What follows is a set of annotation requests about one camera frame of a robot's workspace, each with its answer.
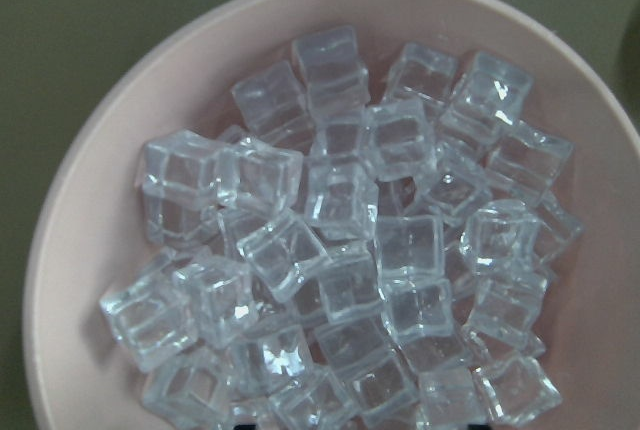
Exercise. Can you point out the pink bowl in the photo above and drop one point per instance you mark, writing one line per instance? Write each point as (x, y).
(90, 233)

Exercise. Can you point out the pile of clear ice cubes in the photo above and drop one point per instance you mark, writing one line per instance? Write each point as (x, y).
(336, 262)

